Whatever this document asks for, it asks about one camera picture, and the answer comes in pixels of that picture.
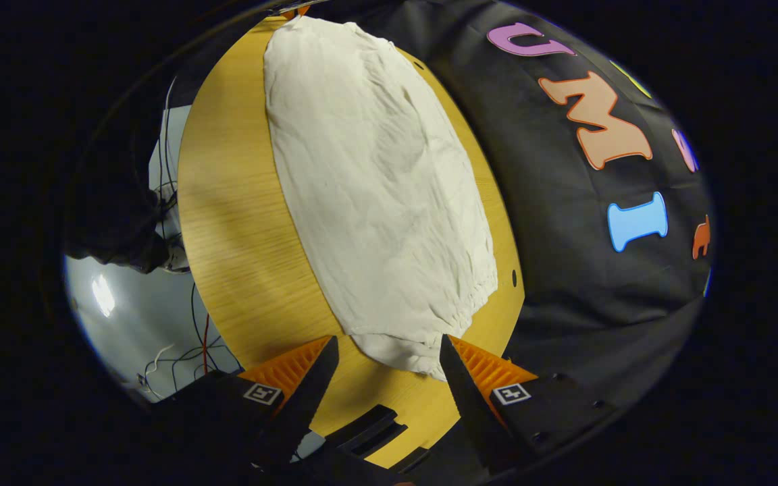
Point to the white jeans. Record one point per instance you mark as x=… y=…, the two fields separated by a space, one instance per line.
x=375 y=189

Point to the dark cloth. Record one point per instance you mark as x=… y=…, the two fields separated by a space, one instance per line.
x=119 y=216

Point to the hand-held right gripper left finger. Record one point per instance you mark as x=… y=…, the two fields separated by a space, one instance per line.
x=301 y=405

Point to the black slotted bracket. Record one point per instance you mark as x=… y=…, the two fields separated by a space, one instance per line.
x=369 y=432

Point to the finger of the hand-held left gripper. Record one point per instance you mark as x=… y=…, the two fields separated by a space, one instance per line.
x=294 y=11

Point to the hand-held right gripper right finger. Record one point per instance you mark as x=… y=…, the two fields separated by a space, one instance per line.
x=473 y=412

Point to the black backdrop cloth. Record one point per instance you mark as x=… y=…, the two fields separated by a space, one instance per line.
x=564 y=270

